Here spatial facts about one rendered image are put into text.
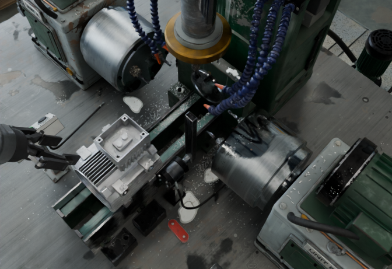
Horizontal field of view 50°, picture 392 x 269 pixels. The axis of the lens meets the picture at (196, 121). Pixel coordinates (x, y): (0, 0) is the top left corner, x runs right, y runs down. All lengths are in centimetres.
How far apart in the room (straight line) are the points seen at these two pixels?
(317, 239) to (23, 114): 116
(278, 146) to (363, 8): 228
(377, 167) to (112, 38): 87
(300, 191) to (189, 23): 51
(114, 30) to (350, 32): 150
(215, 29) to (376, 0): 241
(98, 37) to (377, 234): 99
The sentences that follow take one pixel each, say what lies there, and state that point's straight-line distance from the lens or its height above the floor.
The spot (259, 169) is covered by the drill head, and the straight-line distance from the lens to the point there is 117.
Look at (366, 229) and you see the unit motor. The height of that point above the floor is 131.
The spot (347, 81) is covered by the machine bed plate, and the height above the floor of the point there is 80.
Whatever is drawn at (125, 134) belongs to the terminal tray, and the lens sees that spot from 122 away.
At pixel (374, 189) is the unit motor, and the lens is 99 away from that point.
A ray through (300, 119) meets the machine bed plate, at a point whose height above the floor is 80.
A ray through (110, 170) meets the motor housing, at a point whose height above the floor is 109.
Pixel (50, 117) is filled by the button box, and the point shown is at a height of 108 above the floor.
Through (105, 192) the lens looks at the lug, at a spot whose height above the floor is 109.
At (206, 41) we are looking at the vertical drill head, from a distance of 111.
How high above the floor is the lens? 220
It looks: 60 degrees down
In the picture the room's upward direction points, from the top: 2 degrees clockwise
